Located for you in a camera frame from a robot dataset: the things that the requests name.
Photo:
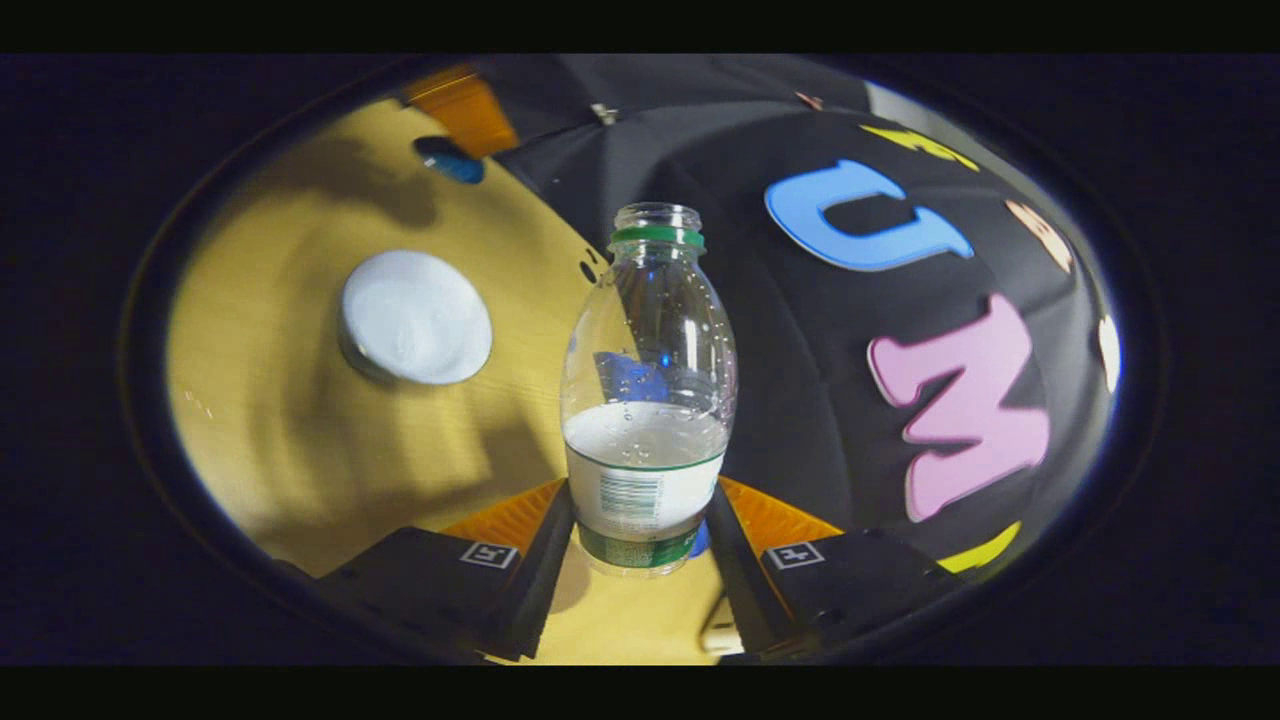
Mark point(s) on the blue teacup lid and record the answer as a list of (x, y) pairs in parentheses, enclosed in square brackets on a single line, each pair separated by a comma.
[(455, 165)]

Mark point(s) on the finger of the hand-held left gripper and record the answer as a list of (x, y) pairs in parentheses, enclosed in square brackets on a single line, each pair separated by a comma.
[(470, 110)]

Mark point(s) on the clear plastic water bottle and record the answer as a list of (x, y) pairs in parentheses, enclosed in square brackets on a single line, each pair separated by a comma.
[(645, 480)]

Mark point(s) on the blue cloth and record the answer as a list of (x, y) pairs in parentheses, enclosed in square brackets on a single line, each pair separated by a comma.
[(701, 540)]

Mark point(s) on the silver cloth clip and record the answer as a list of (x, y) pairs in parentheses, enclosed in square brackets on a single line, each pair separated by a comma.
[(603, 113)]

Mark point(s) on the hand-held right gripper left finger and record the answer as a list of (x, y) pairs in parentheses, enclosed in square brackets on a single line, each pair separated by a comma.
[(545, 585)]

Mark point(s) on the black backdrop cloth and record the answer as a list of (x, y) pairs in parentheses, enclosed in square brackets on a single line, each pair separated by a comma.
[(780, 330)]

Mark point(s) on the white teacup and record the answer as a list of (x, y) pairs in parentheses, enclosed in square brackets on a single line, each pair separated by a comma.
[(415, 320)]

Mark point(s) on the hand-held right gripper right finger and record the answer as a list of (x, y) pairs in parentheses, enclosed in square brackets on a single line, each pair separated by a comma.
[(735, 570)]

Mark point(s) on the copper cloth clip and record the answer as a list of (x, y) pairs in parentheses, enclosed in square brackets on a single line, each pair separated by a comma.
[(810, 100)]

